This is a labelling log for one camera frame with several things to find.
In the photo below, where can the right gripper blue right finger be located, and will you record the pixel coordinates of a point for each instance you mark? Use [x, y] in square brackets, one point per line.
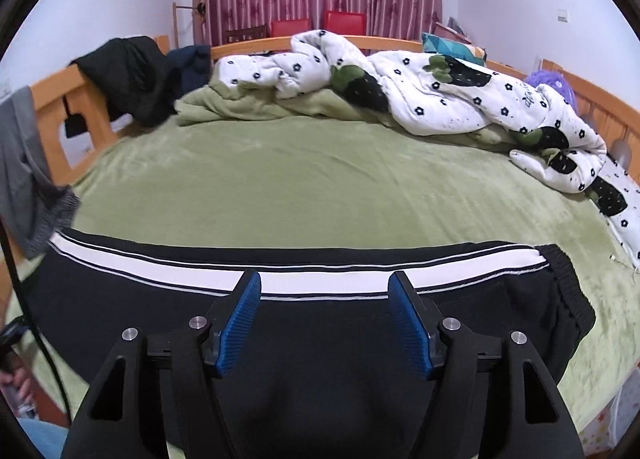
[417, 322]

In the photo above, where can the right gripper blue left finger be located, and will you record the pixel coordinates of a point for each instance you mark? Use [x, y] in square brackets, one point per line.
[229, 321]

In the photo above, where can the black striped track pants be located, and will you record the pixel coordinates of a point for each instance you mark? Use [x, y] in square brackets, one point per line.
[323, 372]

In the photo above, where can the person's left hand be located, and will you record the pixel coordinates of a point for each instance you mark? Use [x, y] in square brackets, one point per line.
[17, 387]

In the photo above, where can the grey denim jeans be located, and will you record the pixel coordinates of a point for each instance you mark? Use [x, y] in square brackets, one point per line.
[33, 207]

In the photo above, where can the white floral quilt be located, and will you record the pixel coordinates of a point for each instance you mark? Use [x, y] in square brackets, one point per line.
[430, 94]

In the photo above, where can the navy blue garment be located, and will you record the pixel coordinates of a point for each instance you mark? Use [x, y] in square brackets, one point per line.
[194, 67]

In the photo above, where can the black jacket on headboard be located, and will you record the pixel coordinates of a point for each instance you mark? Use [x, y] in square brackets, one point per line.
[135, 77]

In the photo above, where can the teal patterned pillow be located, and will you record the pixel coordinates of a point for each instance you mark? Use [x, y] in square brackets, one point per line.
[462, 51]

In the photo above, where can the purple fluffy item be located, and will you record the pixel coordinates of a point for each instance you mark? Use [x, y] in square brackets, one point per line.
[556, 81]

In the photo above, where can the dark wooden chair back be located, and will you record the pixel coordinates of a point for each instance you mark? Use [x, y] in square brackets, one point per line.
[245, 34]

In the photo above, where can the left red chair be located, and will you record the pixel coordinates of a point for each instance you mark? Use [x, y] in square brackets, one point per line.
[289, 27]

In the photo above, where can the red chair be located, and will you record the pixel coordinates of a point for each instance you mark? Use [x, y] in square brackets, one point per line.
[289, 27]
[345, 23]

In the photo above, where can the right red chair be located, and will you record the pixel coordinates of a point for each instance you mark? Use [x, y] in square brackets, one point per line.
[345, 23]

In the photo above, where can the wooden coat rack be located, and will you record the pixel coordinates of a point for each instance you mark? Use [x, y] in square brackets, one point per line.
[187, 23]

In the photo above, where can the wooden bed frame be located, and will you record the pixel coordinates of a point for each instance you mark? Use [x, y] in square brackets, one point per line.
[617, 122]

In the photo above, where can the white wall socket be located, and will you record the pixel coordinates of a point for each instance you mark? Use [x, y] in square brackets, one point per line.
[562, 16]

